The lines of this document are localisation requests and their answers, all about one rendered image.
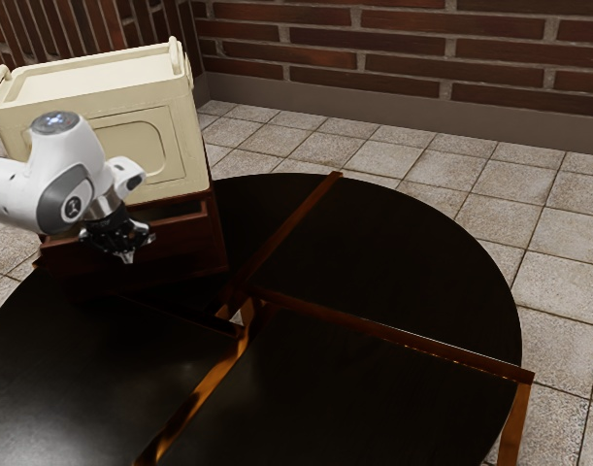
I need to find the dark wooden cabinet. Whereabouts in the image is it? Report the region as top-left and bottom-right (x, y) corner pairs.
(32, 185), (230, 298)

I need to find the open dark wooden drawer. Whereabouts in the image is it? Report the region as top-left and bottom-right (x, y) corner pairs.
(38, 198), (211, 254)

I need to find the cream box with lid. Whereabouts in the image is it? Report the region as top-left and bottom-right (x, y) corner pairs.
(0, 40), (213, 203)

